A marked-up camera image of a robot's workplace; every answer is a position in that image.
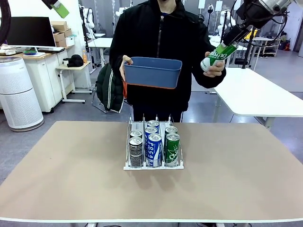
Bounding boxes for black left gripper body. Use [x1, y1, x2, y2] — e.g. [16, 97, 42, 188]
[42, 0, 59, 10]

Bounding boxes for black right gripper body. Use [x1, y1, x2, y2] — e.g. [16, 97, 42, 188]
[231, 23, 253, 40]

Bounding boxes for blue bin orange handles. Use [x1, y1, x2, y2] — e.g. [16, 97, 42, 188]
[123, 56, 183, 90]

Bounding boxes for person's left forearm black sleeve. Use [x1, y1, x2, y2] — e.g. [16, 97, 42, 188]
[193, 70, 227, 90]

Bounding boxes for person's right forearm black sleeve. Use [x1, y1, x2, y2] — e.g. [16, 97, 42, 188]
[109, 44, 126, 80]

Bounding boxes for clear plastic can dispenser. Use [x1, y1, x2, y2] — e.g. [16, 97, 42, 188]
[123, 113, 185, 171]

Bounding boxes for person's left hand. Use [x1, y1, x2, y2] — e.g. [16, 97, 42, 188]
[203, 51, 227, 78]

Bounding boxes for person's right hand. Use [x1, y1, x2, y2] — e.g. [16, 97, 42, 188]
[119, 55, 134, 81]

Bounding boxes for yellow plastic bin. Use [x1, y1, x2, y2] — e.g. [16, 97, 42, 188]
[245, 29, 258, 40]

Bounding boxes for black tripod pole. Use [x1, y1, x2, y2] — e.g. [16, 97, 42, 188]
[241, 27, 258, 70]

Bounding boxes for wooden shelf bench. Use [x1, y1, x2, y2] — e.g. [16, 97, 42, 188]
[258, 36, 281, 57]

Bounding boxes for black computer monitor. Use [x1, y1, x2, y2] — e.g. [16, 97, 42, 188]
[6, 16, 57, 48]

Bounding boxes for black keyboard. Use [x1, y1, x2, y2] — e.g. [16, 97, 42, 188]
[37, 47, 65, 53]

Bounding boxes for black bag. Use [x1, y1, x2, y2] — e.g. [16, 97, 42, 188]
[63, 54, 85, 69]

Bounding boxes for large white table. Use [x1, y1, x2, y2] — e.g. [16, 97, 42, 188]
[214, 67, 303, 130]

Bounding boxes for small wooden side table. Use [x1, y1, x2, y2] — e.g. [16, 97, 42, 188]
[55, 61, 92, 105]

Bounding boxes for white desk wooden top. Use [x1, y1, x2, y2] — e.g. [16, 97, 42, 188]
[0, 46, 76, 114]

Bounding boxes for person torso black jacket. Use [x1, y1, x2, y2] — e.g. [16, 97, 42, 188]
[109, 0, 214, 123]

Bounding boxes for dark green striped jacket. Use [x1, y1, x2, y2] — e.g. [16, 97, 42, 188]
[96, 62, 126, 113]

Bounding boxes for white air purifier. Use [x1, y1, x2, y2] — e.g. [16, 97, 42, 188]
[0, 56, 45, 132]

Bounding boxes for orange and blue garment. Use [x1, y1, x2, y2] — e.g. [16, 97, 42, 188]
[122, 80, 129, 100]

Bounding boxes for left arm black cable sleeve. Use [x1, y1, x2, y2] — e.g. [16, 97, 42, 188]
[0, 0, 12, 46]

